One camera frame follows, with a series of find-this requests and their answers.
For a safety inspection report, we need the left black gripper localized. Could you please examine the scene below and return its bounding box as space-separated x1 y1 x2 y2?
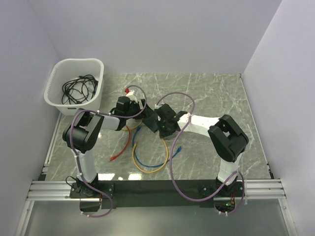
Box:
125 99 155 119

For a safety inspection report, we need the blue ethernet cable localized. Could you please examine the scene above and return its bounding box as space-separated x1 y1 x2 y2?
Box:
132 126 183 169

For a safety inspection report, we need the yellow ethernet cable long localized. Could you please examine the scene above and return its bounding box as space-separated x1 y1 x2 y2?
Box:
132 139 169 175

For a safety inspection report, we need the black network switch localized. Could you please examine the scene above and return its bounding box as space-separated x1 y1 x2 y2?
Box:
142 113 158 133

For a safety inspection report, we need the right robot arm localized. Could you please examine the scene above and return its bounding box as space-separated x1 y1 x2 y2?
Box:
155 104 249 196

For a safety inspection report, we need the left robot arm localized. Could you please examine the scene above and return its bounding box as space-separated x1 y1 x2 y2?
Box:
63 96 154 198

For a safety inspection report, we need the white plastic basket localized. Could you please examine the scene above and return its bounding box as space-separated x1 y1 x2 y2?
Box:
44 58 104 116

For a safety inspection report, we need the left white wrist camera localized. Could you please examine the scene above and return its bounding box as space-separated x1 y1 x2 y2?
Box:
125 88 138 103

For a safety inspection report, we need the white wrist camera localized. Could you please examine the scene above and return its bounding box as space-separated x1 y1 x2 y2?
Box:
125 88 138 103
155 104 162 110

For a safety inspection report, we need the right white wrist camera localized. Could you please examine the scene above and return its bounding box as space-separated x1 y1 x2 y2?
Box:
155 104 162 110

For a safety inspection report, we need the yellow ethernet cable short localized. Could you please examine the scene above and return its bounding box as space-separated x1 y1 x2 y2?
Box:
122 120 142 131

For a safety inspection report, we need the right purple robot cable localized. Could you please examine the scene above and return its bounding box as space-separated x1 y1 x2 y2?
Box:
155 91 247 218

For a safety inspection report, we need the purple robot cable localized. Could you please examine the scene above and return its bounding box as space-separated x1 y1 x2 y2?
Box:
155 91 247 218
66 85 148 218

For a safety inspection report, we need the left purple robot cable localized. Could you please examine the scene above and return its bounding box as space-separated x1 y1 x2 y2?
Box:
66 85 148 218

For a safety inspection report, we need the black cable bundle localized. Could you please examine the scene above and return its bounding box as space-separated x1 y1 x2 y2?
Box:
61 74 99 105

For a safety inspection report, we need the red ethernet cable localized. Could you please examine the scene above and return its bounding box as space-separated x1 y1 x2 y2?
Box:
109 125 131 162

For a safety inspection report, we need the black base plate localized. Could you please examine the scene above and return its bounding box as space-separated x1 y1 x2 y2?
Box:
69 179 243 212

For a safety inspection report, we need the aluminium rail frame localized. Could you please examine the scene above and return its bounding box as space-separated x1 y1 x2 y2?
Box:
16 73 297 236

